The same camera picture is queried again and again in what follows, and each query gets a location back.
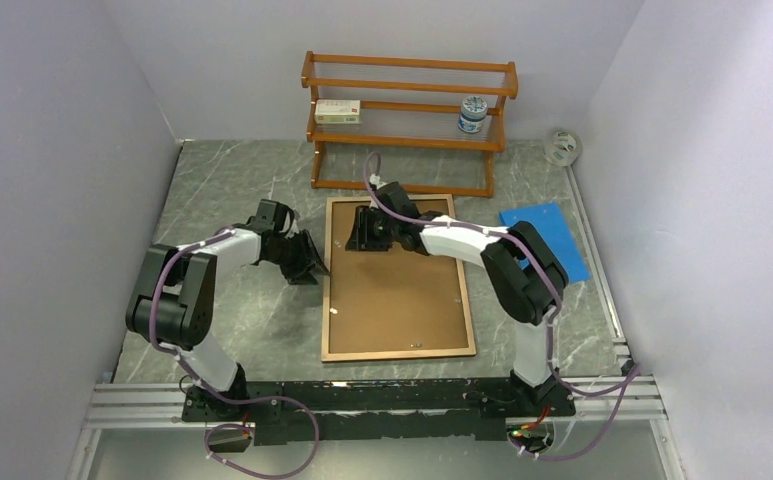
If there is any white red small box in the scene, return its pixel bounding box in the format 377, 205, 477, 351
314, 99, 361, 125

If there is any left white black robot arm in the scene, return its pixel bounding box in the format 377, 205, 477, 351
125, 199, 329, 420

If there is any clear tape roll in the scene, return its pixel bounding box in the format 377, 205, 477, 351
542, 128, 583, 167

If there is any blue white ceramic jar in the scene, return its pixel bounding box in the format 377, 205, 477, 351
457, 95, 488, 134

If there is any picture frame black and gold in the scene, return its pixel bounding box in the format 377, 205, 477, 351
320, 193, 478, 364

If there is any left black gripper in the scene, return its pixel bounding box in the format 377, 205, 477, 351
267, 229, 330, 285

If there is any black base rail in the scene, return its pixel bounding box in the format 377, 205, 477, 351
181, 375, 576, 446

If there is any orange wooden shelf rack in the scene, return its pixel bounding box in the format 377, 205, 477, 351
300, 51, 519, 198

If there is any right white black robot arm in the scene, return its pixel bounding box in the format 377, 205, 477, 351
346, 176, 569, 415

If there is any brown cardboard backing board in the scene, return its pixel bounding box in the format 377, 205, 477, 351
328, 198, 470, 356

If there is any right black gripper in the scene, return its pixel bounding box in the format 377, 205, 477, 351
345, 206, 399, 252

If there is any blue clipboard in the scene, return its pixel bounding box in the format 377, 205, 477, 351
499, 203, 591, 284

